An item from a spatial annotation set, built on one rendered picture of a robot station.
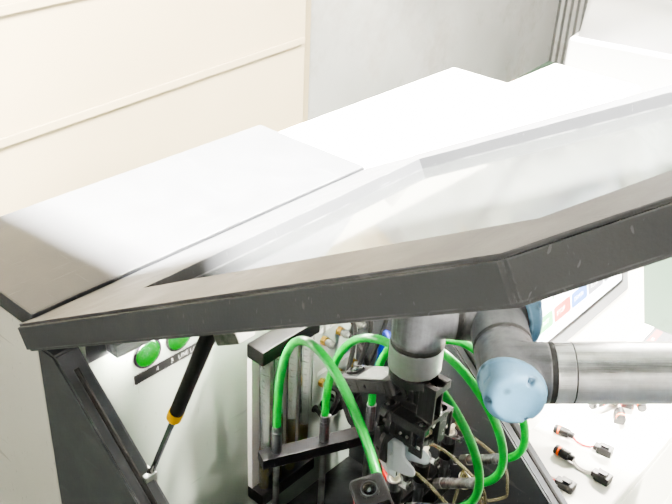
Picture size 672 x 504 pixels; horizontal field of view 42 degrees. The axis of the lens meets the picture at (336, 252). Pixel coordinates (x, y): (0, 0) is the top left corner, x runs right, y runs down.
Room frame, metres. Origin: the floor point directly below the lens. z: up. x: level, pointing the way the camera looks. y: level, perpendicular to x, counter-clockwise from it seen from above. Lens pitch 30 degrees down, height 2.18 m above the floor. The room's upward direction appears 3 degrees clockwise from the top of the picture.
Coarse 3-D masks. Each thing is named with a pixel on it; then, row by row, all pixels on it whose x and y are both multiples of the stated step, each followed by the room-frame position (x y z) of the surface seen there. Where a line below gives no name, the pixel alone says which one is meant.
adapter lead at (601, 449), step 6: (558, 426) 1.38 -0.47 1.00; (558, 432) 1.37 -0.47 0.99; (564, 432) 1.36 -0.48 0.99; (570, 432) 1.36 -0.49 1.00; (576, 438) 1.36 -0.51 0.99; (582, 444) 1.34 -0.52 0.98; (588, 444) 1.34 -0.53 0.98; (594, 444) 1.33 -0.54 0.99; (600, 444) 1.33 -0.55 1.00; (606, 444) 1.33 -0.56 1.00; (600, 450) 1.32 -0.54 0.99; (606, 450) 1.32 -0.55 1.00; (612, 450) 1.32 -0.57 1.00; (606, 456) 1.31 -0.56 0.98
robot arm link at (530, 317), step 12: (468, 312) 0.95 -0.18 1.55; (480, 312) 0.94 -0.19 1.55; (492, 312) 0.93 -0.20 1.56; (504, 312) 0.92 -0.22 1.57; (516, 312) 0.93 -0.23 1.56; (528, 312) 0.95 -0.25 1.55; (540, 312) 0.95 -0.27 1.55; (468, 324) 0.94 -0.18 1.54; (480, 324) 0.92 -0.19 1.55; (528, 324) 0.94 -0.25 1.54; (540, 324) 0.94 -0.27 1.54; (456, 336) 0.94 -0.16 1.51; (468, 336) 0.94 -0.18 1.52
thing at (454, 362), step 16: (384, 352) 1.20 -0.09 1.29; (448, 352) 1.13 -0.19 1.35; (464, 368) 1.11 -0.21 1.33; (368, 400) 1.22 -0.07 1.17; (480, 400) 1.08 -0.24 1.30; (368, 416) 1.22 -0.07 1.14; (496, 432) 1.06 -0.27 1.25; (448, 480) 1.11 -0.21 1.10; (464, 480) 1.09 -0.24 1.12; (496, 480) 1.05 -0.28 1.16
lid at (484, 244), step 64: (512, 128) 1.32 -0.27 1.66; (576, 128) 1.17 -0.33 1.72; (640, 128) 0.98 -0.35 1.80; (320, 192) 1.34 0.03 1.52; (384, 192) 1.19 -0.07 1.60; (448, 192) 0.98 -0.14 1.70; (512, 192) 0.83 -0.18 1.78; (576, 192) 0.72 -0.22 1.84; (640, 192) 0.56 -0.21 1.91; (192, 256) 1.05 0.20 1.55; (256, 256) 0.97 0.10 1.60; (320, 256) 0.82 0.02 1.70; (384, 256) 0.63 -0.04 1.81; (448, 256) 0.55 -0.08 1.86; (512, 256) 0.51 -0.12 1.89; (576, 256) 0.51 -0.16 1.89; (640, 256) 0.51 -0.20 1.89; (64, 320) 0.88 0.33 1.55; (128, 320) 0.78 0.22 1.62; (192, 320) 0.71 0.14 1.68; (256, 320) 0.66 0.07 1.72; (320, 320) 0.61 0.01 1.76
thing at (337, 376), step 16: (304, 336) 1.07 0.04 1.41; (288, 352) 1.11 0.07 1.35; (320, 352) 1.01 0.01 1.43; (336, 368) 0.98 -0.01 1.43; (336, 384) 0.95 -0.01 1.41; (352, 400) 0.93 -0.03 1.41; (352, 416) 0.91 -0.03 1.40; (368, 432) 0.89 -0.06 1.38; (368, 448) 0.87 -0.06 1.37; (368, 464) 0.86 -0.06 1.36
